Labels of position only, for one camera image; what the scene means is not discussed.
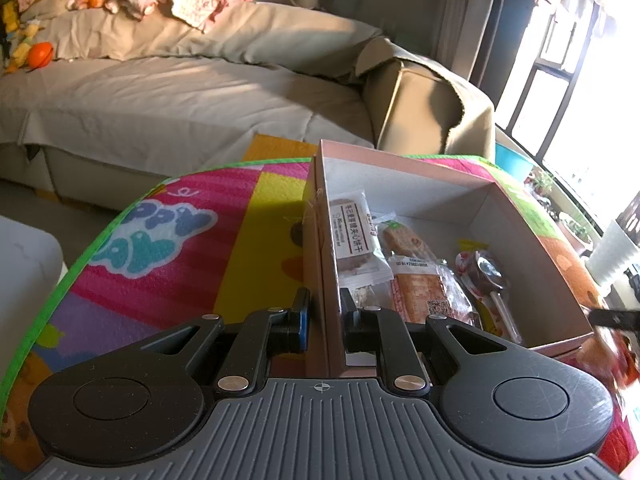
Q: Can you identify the orange bread snack packet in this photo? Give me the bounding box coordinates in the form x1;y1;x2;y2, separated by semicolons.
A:
388;255;480;327

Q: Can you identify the white biscuit packet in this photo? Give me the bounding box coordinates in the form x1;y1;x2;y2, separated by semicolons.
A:
329;188;394;290

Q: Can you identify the small orange snack packet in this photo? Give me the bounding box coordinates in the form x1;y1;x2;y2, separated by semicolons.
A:
376;220;438;262

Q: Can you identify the pink cardboard box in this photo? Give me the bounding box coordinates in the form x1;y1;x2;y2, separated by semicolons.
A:
303;141;596;377

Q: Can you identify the lollipop candy packet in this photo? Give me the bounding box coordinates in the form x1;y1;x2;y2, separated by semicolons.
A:
453;248;524;346

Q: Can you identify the rice cracker packet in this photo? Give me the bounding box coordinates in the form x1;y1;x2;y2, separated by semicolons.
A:
348;284;390;309

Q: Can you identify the colourful cartoon play mat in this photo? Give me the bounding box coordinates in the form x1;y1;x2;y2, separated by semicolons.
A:
1;159;638;479

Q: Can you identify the teal plastic bucket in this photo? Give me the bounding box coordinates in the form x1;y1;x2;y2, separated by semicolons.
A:
496;144;534;183

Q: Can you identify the grey sofa bed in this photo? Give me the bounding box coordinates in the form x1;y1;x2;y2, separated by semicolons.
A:
1;0;496;209

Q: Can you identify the orange toy ball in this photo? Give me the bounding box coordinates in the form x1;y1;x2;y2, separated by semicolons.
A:
27;42;54;70

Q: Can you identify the yellow plush toy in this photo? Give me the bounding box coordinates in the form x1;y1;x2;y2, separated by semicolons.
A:
1;0;42;74

